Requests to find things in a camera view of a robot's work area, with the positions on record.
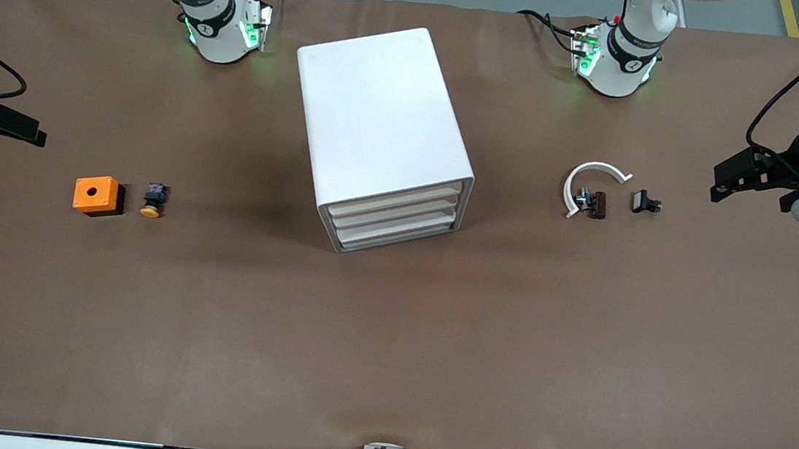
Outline white bin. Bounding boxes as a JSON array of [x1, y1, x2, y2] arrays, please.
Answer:
[[324, 169, 464, 225]]

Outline yellow mushroom push button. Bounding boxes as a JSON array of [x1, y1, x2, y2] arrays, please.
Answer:
[[139, 182, 169, 220]]

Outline white curved plastic part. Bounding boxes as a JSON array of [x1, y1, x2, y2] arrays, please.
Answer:
[[560, 158, 635, 226]]

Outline black arm base cable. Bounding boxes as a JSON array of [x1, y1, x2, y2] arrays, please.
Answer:
[[514, 7, 583, 43]]

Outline small brown electrical component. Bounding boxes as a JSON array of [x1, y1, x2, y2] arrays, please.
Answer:
[[573, 187, 610, 220]]

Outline small black electrical component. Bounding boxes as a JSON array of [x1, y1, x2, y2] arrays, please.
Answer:
[[630, 189, 664, 218]]

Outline brown table cover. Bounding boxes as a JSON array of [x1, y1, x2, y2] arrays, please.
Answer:
[[0, 0, 799, 449]]

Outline orange box with hole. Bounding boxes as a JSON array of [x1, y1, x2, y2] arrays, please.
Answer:
[[72, 173, 120, 218]]

